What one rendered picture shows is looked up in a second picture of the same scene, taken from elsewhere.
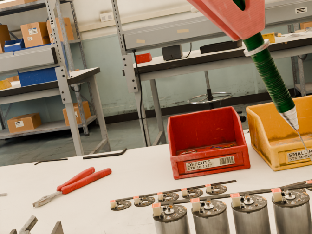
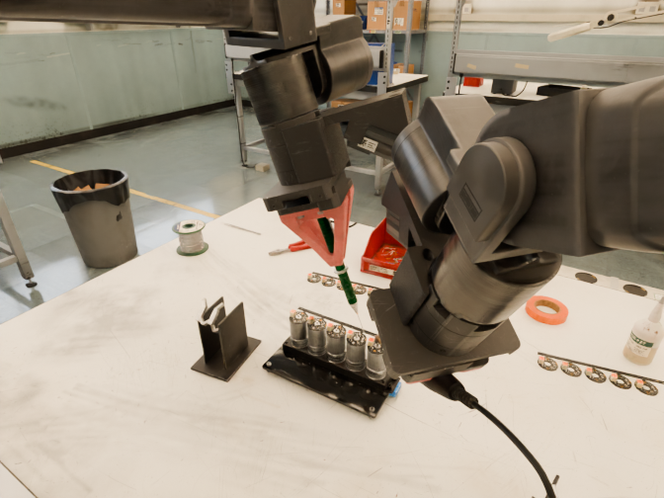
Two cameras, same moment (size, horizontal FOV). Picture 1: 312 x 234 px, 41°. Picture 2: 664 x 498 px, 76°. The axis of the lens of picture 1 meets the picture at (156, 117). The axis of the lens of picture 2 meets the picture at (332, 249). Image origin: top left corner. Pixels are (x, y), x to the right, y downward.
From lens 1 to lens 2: 0.32 m
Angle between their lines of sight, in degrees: 26
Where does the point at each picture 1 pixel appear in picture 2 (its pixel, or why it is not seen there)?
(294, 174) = not seen: hidden behind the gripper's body
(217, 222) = (315, 334)
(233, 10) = (323, 253)
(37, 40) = (380, 23)
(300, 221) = (354, 353)
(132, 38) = (463, 60)
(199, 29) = (540, 68)
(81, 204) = (294, 266)
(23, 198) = (268, 243)
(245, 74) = not seen: hidden behind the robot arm
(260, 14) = (339, 259)
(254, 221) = (332, 342)
